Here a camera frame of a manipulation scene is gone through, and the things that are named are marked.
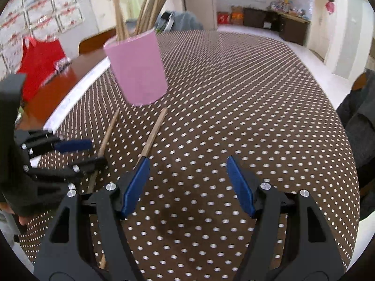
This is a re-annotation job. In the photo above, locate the brown wooden chair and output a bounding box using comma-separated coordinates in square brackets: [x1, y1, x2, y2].
[78, 27, 116, 55]

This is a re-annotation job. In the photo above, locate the red cardboard box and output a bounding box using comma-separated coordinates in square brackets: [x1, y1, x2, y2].
[217, 12, 231, 25]

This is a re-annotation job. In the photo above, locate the plastic packet on table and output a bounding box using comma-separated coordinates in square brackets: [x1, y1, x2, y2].
[42, 57, 71, 86]

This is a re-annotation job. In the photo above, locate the grey jacket on chair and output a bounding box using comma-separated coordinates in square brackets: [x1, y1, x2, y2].
[153, 11, 204, 33]

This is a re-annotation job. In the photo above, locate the red tote bag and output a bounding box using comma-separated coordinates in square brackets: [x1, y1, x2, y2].
[17, 37, 66, 102]

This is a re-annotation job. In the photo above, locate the dark jacket on chair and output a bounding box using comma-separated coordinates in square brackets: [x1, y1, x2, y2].
[335, 68, 375, 220]

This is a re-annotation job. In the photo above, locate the silver refrigerator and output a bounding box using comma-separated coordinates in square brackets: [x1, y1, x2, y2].
[179, 0, 219, 31]

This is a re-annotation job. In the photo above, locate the pink cylindrical cup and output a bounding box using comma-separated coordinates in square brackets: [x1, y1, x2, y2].
[104, 30, 168, 106]

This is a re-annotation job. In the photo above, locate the dark wooden desk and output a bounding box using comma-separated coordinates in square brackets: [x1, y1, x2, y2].
[243, 8, 310, 46]

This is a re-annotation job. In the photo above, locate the person's left hand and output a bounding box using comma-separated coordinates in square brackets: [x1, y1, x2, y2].
[0, 202, 32, 225]

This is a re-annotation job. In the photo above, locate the red door hanging ornament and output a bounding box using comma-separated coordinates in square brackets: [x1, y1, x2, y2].
[325, 0, 335, 15]

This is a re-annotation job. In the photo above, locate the brown polka dot tablecloth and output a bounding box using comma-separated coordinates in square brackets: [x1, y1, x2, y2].
[21, 31, 359, 280]

